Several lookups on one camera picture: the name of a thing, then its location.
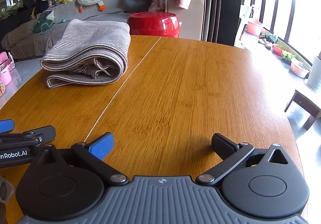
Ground grey striped knit garment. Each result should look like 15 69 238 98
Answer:
40 19 131 89

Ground pink storage box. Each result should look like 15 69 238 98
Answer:
0 51 15 86

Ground white marble coffee table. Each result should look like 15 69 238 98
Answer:
0 58 42 108

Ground small wooden stool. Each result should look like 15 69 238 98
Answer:
284 88 321 130

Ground pink basin with plants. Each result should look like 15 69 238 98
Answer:
290 59 310 78

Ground white potted plant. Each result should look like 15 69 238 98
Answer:
306 56 321 93

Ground red plastic basin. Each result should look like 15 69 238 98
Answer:
273 44 286 56

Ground green dinosaur plush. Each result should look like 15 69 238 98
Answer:
31 10 56 33

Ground pink plastic bucket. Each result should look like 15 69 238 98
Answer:
246 20 263 36

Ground red round stool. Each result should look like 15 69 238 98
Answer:
127 12 180 38

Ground grey covered sofa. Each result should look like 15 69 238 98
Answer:
1 0 206 61

